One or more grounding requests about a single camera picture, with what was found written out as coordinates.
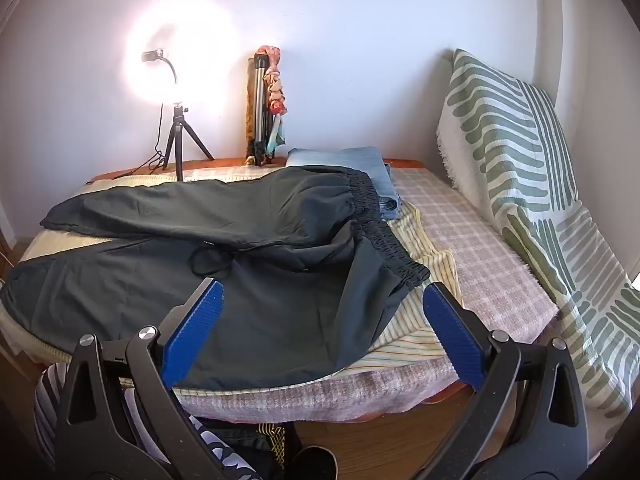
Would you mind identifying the small black tripod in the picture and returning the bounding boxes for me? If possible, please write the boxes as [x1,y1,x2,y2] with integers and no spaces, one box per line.
[161,102,216,183]

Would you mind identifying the dark green pants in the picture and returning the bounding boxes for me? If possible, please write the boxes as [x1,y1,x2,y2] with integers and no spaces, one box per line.
[0,164,432,391]

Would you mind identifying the black cable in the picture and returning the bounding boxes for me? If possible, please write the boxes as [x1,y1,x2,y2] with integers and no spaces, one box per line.
[115,105,168,178]

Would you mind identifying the yellow striped shirt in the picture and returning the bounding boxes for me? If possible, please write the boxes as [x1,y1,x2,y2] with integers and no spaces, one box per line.
[325,202,463,376]

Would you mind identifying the pink checked blanket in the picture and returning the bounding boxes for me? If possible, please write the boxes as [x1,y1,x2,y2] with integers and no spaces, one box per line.
[177,160,561,423]

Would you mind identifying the colourful patterned scarf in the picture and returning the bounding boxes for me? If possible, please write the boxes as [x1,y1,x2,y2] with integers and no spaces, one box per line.
[245,46,290,166]

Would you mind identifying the black phone holder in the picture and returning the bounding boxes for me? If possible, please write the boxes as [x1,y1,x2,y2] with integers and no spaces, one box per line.
[141,49,178,86]

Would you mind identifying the green patterned white cushion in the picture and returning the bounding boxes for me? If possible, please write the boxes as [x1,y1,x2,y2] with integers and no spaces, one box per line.
[436,49,640,436]

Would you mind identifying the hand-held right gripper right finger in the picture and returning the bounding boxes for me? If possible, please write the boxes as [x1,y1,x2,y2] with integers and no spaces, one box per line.
[422,282,591,480]

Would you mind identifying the folded silver tripod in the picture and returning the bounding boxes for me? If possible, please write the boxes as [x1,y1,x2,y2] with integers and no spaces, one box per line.
[252,52,278,168]

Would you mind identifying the folded blue jeans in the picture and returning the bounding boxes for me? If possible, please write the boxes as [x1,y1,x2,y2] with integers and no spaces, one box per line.
[286,146,403,221]

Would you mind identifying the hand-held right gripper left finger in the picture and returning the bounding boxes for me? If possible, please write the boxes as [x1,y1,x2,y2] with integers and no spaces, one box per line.
[55,277,236,480]

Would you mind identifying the black white striped cloth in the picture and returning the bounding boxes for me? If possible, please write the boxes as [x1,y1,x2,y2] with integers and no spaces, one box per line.
[34,360,261,480]

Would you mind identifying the dark rounded object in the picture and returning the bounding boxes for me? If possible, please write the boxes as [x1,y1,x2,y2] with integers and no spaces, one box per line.
[300,446,339,480]

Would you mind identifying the yellow black patterned strap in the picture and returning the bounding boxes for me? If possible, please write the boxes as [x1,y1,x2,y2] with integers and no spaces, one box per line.
[257,424,292,466]

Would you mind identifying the white ring light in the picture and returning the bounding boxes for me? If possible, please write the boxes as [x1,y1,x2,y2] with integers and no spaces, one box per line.
[120,0,246,111]

